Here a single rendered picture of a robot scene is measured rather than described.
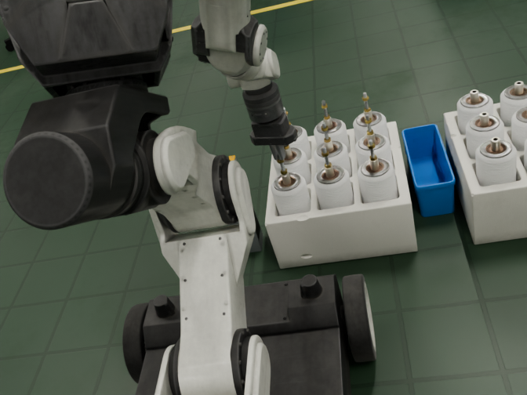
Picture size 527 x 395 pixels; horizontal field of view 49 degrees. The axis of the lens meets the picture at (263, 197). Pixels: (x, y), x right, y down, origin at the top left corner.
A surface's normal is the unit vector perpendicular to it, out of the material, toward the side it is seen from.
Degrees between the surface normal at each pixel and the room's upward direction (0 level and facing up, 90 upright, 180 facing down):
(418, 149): 88
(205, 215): 111
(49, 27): 72
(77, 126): 9
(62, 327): 0
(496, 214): 90
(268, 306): 0
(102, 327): 0
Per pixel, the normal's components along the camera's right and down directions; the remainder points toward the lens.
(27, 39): 0.24, 0.27
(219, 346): -0.26, -0.56
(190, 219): 0.04, 0.87
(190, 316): -0.25, -0.34
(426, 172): -0.26, -0.75
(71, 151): -0.19, 0.08
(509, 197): -0.05, 0.64
